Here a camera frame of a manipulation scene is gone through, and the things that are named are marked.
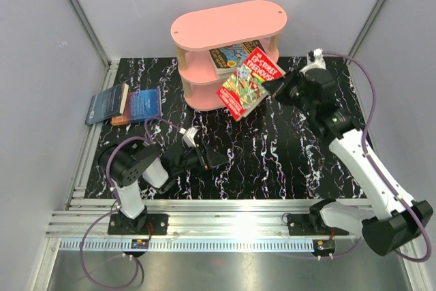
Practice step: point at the black yellow treehouse book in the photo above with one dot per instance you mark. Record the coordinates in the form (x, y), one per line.
(228, 57)

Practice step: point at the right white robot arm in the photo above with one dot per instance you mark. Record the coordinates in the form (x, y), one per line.
(395, 217)

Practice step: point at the black marble pattern mat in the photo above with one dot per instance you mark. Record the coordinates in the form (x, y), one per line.
(272, 154)

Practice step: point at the red 13-storey treehouse book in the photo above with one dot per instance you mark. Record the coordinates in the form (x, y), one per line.
(243, 90)

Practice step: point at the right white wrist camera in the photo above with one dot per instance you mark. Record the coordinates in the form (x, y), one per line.
(315, 60)

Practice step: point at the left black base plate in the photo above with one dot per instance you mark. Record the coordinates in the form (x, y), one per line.
(136, 224)

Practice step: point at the pink three-tier shelf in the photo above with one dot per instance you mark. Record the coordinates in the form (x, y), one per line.
(195, 33)

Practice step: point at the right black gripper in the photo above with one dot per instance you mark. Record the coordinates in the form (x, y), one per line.
(274, 86)

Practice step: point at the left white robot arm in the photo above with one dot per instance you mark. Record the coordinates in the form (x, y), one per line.
(125, 164)

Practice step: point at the aluminium mounting rail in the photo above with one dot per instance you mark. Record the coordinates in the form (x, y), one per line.
(193, 225)

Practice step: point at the blue orange book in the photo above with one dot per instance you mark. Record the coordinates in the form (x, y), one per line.
(140, 105)

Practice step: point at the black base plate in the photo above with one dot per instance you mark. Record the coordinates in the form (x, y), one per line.
(303, 224)
(136, 224)

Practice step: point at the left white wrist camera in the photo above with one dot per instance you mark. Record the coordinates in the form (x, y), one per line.
(190, 137)

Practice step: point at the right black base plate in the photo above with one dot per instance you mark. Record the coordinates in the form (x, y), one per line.
(303, 224)

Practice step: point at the dark blue book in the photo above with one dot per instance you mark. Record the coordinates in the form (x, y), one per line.
(107, 104)

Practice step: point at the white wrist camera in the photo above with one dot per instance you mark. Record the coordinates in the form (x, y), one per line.
(315, 60)
(190, 137)

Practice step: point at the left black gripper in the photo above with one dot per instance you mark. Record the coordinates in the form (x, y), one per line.
(215, 159)

